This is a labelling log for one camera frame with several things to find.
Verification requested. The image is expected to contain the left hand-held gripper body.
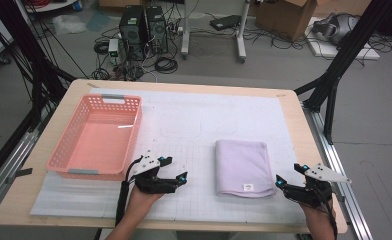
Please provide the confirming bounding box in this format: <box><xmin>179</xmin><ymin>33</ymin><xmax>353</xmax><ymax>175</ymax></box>
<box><xmin>130</xmin><ymin>150</ymin><xmax>179</xmax><ymax>195</ymax></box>

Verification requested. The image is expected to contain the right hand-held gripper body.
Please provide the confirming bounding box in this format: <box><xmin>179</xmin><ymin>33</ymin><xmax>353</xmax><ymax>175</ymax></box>
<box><xmin>281</xmin><ymin>162</ymin><xmax>353</xmax><ymax>210</ymax></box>

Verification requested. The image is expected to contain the lilac printed towel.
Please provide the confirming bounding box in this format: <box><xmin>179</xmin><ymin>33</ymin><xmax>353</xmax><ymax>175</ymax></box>
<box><xmin>214</xmin><ymin>139</ymin><xmax>279</xmax><ymax>199</ymax></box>

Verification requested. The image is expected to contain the pink plastic basket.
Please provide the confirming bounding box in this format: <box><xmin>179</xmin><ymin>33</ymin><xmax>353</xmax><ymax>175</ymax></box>
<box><xmin>46</xmin><ymin>93</ymin><xmax>144</xmax><ymax>182</ymax></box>

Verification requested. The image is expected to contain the person's left hand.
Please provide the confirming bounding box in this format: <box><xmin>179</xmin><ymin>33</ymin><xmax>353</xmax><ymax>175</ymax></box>
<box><xmin>125</xmin><ymin>185</ymin><xmax>166</xmax><ymax>222</ymax></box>

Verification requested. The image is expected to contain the person's right hand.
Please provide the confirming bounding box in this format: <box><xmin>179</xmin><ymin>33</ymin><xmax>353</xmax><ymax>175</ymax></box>
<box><xmin>298</xmin><ymin>199</ymin><xmax>337</xmax><ymax>235</ymax></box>

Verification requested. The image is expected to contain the white floor board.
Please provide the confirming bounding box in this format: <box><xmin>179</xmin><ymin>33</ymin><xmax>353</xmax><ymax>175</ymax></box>
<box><xmin>304</xmin><ymin>16</ymin><xmax>381</xmax><ymax>61</ymax></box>

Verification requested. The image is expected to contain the white metal stand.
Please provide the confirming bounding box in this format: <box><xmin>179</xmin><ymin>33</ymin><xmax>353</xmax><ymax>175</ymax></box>
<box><xmin>180</xmin><ymin>0</ymin><xmax>252</xmax><ymax>64</ymax></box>

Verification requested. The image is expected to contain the small white power box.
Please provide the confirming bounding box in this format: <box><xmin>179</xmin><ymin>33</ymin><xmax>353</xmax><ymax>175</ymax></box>
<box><xmin>107</xmin><ymin>38</ymin><xmax>120</xmax><ymax>65</ymax></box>

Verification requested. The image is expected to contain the narrow black computer tower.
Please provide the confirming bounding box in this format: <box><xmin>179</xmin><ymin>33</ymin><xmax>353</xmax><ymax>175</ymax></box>
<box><xmin>145</xmin><ymin>5</ymin><xmax>169</xmax><ymax>55</ymax></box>

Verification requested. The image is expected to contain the wide black computer tower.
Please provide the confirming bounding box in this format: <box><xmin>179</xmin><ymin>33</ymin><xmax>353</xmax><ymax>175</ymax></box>
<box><xmin>118</xmin><ymin>5</ymin><xmax>148</xmax><ymax>62</ymax></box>

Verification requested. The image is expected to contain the flat black device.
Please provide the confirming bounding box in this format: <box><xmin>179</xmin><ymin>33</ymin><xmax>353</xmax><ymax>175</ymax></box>
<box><xmin>209</xmin><ymin>14</ymin><xmax>242</xmax><ymax>32</ymax></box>

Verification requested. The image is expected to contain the brown cardboard box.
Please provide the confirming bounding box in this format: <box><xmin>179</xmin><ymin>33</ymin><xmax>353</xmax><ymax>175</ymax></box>
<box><xmin>255</xmin><ymin>0</ymin><xmax>318</xmax><ymax>42</ymax></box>

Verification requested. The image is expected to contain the clear plastic bag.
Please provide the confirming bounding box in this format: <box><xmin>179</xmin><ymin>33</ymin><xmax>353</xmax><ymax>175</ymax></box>
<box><xmin>52</xmin><ymin>13</ymin><xmax>87</xmax><ymax>35</ymax></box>

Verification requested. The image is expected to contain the round white table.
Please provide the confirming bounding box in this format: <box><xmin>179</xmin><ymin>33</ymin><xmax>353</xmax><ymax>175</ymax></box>
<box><xmin>23</xmin><ymin>0</ymin><xmax>79</xmax><ymax>14</ymax></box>

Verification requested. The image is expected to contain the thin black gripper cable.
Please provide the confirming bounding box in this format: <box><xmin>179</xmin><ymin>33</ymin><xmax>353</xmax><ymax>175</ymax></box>
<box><xmin>316</xmin><ymin>185</ymin><xmax>339</xmax><ymax>240</ymax></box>

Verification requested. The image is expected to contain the silver aluminium rail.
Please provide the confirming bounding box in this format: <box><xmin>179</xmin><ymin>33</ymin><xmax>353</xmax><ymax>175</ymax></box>
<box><xmin>302</xmin><ymin>103</ymin><xmax>374</xmax><ymax>240</ymax></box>
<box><xmin>0</xmin><ymin>109</ymin><xmax>52</xmax><ymax>219</ymax></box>

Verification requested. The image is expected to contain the coil of black cable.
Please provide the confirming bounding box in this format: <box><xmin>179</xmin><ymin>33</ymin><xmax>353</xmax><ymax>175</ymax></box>
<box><xmin>154</xmin><ymin>56</ymin><xmax>179</xmax><ymax>75</ymax></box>

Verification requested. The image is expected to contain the black metal frame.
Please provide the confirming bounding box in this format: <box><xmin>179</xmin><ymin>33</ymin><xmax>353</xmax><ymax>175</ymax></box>
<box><xmin>293</xmin><ymin>0</ymin><xmax>392</xmax><ymax>145</ymax></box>
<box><xmin>0</xmin><ymin>0</ymin><xmax>77</xmax><ymax>132</ymax></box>

